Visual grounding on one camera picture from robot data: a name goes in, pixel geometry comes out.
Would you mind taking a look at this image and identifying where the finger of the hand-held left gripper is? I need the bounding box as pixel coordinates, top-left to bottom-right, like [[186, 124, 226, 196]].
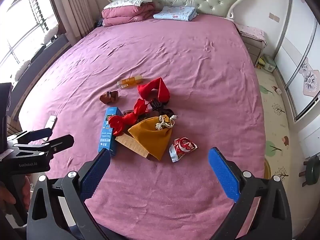
[[7, 128, 53, 144], [14, 134, 75, 159]]

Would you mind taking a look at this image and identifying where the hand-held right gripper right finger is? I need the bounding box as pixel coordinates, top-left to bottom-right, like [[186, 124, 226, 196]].
[[208, 147, 293, 240]]

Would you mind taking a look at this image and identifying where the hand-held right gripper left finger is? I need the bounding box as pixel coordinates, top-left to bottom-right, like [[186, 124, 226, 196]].
[[26, 148, 111, 240]]

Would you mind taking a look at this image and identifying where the person's left hand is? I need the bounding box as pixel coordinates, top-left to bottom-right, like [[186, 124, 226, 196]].
[[0, 177, 31, 210]]

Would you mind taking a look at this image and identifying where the white remote control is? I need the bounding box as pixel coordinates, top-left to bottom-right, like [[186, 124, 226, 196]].
[[42, 115, 57, 142]]

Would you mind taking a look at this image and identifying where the blue carton box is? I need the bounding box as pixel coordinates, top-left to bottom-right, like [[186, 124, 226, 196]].
[[97, 107, 123, 157]]

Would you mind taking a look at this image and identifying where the cardboard wooden block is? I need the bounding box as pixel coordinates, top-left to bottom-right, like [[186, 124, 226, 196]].
[[114, 133, 152, 160]]

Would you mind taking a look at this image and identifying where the crumpled red snack wrapper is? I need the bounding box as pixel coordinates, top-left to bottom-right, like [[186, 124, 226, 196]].
[[169, 137, 198, 163]]

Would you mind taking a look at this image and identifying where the red knotted cloth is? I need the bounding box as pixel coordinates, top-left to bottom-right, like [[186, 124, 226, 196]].
[[108, 99, 150, 137]]

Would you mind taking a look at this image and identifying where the tree print play mat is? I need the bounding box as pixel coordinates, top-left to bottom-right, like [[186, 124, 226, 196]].
[[255, 67, 308, 188]]

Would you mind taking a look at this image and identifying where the brown rolled sock bundle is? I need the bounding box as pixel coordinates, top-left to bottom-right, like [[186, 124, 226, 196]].
[[99, 91, 119, 105]]

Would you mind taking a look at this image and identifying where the dark grey window seat cushion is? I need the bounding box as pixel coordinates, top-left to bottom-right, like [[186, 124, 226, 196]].
[[11, 34, 72, 90]]

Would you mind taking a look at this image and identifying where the dark maroon sock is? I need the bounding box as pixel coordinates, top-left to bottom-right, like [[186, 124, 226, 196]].
[[160, 108, 175, 120]]

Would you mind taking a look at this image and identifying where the black hair clip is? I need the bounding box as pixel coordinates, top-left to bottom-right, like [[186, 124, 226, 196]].
[[149, 99, 170, 112]]

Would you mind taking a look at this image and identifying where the green round stool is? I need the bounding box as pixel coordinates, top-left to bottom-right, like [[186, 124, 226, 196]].
[[301, 154, 320, 188]]

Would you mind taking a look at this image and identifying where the amber liquid bottle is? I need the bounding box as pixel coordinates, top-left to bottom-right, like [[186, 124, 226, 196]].
[[117, 74, 143, 90]]

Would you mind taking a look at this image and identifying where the white fluffy cushion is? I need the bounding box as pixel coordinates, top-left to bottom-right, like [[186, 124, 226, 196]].
[[40, 27, 60, 44]]

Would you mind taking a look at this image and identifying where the window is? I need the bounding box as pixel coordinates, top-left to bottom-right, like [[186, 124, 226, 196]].
[[0, 0, 59, 68]]

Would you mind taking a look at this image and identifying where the pink tablecloth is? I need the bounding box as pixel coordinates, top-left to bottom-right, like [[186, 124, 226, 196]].
[[19, 14, 267, 240]]

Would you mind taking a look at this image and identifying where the mint green box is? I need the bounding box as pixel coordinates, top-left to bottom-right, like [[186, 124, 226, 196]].
[[264, 56, 277, 72]]

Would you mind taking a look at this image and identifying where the beige nightstand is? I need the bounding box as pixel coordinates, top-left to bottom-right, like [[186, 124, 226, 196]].
[[241, 36, 264, 67]]

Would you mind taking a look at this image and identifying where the beige curtain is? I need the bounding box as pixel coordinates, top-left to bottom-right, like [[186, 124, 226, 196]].
[[49, 0, 100, 40]]

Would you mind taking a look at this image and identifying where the pink folded quilt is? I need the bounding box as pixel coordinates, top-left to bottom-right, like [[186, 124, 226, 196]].
[[101, 2, 155, 27]]

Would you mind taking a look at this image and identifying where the pink floral cloth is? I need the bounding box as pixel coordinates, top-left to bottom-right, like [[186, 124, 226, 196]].
[[235, 23, 266, 48]]

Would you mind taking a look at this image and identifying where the white dotted pillow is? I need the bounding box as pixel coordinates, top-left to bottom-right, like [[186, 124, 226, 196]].
[[103, 0, 153, 10]]

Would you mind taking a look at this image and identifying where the white sliding wardrobe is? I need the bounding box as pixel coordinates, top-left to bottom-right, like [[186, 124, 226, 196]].
[[274, 0, 320, 123]]

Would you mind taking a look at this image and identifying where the light blue folded blanket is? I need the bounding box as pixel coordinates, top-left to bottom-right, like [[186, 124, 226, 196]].
[[153, 6, 197, 21]]

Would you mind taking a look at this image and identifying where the mustard drawstring bag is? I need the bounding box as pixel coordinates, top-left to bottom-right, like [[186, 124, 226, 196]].
[[127, 115, 178, 161]]

